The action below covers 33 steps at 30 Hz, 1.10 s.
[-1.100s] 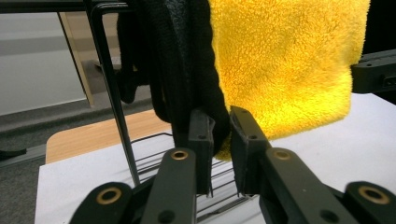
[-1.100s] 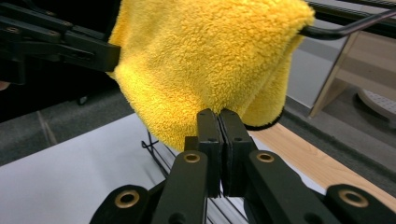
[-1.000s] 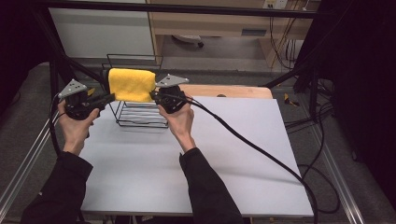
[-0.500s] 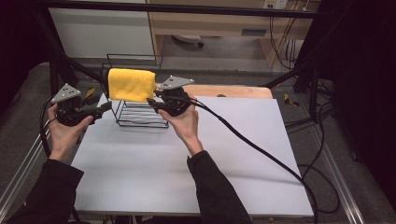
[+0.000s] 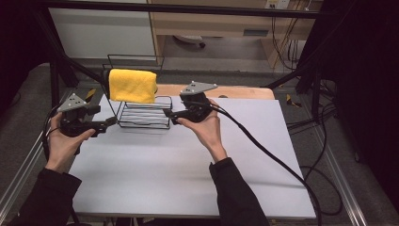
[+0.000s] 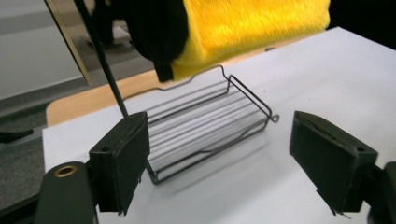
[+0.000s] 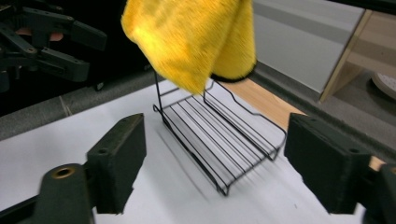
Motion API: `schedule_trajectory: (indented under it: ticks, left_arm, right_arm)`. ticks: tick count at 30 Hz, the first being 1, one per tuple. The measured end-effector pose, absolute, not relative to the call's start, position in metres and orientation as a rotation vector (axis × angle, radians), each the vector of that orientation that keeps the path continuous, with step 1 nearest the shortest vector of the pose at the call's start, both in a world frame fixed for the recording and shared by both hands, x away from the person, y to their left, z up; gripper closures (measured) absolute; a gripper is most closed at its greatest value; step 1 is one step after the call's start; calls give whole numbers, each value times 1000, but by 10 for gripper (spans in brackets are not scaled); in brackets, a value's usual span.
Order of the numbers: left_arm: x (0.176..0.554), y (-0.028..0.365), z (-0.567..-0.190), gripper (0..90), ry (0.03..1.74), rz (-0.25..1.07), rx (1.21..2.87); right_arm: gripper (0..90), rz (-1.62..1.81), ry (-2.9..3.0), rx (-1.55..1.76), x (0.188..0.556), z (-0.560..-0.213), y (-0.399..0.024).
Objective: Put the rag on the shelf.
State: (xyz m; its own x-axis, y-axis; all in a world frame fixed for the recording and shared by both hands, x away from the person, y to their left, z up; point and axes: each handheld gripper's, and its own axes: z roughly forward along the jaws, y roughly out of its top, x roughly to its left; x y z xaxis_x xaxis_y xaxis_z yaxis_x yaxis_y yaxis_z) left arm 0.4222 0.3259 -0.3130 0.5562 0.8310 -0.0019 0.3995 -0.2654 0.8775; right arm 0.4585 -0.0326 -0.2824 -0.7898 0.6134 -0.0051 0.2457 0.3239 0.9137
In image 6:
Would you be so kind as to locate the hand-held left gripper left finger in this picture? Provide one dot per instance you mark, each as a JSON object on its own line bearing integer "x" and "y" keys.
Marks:
{"x": 123, "y": 165}

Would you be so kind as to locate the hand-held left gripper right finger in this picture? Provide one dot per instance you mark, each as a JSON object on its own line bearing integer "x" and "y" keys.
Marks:
{"x": 330, "y": 161}

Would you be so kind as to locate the yellow cloth with black trim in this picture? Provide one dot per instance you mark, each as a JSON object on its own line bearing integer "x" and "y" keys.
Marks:
{"x": 249, "y": 31}

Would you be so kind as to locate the white cabinet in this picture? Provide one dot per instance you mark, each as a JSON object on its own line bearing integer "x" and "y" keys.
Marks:
{"x": 31, "y": 56}

